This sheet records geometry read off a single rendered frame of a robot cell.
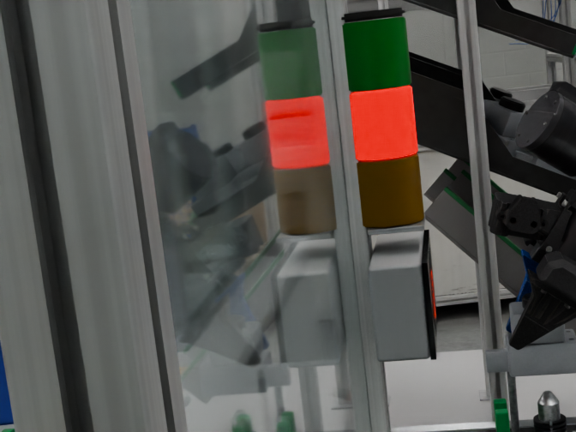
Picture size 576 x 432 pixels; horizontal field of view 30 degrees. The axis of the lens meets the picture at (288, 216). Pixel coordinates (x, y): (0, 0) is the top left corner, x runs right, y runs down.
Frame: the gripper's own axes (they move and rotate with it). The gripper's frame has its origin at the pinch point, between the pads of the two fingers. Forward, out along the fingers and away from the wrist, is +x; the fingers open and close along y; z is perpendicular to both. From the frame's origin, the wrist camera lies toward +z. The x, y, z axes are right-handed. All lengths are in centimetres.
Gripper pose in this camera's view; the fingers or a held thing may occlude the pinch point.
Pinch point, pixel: (532, 309)
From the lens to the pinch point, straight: 102.2
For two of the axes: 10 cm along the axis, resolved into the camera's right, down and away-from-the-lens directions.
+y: -1.4, 1.8, -9.7
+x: -5.1, 8.3, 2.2
